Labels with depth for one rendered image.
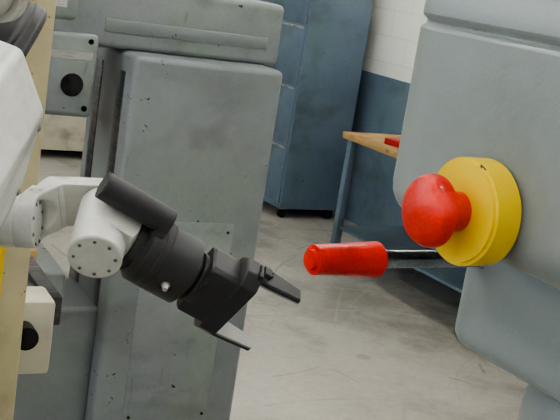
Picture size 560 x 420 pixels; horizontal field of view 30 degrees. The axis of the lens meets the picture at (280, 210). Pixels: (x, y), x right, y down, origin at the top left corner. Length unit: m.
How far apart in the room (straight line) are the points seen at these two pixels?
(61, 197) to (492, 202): 0.82
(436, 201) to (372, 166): 7.68
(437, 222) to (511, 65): 0.10
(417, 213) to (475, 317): 0.20
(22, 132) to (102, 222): 0.30
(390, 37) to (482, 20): 7.58
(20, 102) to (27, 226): 0.31
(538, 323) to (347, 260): 0.13
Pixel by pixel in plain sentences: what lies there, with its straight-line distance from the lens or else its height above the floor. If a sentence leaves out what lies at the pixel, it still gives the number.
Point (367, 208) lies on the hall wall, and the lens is 8.27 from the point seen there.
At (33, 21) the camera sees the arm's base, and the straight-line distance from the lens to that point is 1.13.
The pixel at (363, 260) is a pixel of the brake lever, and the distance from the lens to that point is 0.67.
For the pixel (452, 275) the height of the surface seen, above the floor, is 0.23.
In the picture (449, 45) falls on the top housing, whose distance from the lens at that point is 0.63.
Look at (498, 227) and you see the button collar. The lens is 0.56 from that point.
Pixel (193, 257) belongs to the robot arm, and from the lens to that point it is 1.28.
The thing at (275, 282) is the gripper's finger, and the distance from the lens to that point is 1.32.
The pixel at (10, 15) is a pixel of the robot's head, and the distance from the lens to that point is 0.93.
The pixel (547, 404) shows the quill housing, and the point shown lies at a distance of 0.76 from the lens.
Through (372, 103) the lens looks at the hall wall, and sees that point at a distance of 8.28.
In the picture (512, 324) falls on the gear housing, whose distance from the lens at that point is 0.72.
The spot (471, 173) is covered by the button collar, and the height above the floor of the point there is 1.78.
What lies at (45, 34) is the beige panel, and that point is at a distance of 2.26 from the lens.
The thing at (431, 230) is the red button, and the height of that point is 1.75.
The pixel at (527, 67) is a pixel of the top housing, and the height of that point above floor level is 1.84.
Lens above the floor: 1.87
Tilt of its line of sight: 13 degrees down
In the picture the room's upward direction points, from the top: 9 degrees clockwise
